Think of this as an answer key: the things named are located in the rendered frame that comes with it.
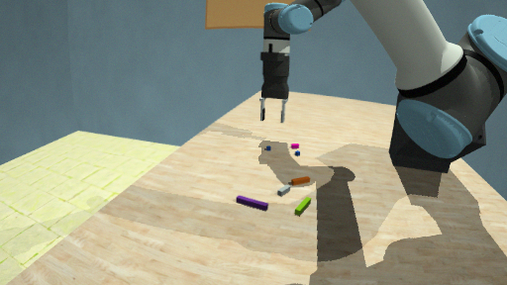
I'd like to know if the orange rod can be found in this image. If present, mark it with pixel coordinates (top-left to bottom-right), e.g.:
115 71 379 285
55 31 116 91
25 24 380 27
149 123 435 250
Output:
291 176 310 186

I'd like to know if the lime green rod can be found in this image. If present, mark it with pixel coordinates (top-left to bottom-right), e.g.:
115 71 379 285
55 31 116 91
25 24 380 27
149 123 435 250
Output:
294 197 311 215

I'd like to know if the purple rod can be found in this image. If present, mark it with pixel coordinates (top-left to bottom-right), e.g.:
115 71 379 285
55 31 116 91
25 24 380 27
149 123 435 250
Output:
237 195 268 211

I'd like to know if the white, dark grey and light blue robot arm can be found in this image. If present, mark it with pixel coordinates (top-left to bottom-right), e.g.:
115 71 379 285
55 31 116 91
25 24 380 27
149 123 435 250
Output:
263 0 507 158

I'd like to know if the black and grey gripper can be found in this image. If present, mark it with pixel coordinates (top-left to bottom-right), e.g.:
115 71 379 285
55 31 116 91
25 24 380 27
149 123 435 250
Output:
259 40 290 123

